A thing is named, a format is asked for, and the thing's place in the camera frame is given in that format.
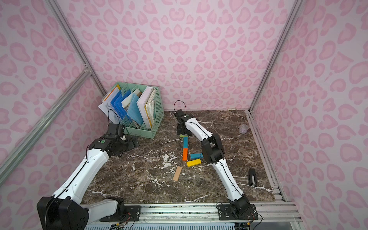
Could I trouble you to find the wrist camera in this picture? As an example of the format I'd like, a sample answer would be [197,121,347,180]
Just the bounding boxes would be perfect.
[174,109,187,123]
[105,123,125,140]

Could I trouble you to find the white paper sheets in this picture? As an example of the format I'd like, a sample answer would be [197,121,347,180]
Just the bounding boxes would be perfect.
[98,85,121,124]

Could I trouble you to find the clear plastic cup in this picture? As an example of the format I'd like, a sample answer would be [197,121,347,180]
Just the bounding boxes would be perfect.
[239,124,249,134]

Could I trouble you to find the green plastic file basket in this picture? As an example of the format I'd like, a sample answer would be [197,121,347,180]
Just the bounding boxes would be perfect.
[111,82,164,139]

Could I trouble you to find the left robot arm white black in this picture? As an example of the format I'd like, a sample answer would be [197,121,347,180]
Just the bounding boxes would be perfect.
[36,135,139,230]

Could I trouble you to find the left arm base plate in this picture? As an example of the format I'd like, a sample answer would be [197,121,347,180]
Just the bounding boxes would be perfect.
[99,204,141,222]

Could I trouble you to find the white booklets stack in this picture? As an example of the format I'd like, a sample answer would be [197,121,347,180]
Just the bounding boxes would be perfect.
[137,86,156,130]

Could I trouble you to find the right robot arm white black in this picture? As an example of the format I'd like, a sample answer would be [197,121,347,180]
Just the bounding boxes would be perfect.
[174,109,258,220]

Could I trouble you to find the orange building block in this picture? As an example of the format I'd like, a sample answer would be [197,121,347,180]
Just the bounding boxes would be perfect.
[182,148,188,162]

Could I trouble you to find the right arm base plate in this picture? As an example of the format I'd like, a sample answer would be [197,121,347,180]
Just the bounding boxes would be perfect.
[216,202,259,222]

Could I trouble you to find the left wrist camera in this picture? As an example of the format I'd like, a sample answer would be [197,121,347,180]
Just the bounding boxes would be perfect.
[105,123,125,140]

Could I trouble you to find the aluminium front rail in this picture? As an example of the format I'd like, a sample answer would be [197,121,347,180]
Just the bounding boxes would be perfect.
[86,202,305,230]

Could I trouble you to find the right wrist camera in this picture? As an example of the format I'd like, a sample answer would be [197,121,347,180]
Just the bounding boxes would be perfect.
[174,109,187,123]

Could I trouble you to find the light blue folder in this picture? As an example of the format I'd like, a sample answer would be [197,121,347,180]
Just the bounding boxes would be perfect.
[127,93,143,128]

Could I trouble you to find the blue folders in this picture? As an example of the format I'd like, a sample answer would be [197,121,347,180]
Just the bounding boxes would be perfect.
[111,88,131,120]

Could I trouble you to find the black small device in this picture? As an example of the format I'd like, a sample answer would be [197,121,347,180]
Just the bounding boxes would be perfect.
[248,168,257,187]

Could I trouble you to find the teal block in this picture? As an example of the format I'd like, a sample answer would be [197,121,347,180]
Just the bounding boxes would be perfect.
[183,137,188,149]
[190,153,203,160]

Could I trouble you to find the natural wood building block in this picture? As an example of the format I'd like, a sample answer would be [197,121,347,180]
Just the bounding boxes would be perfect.
[173,166,182,182]

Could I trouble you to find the yellow building block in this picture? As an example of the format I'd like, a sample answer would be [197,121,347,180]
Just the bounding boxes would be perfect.
[187,159,202,167]

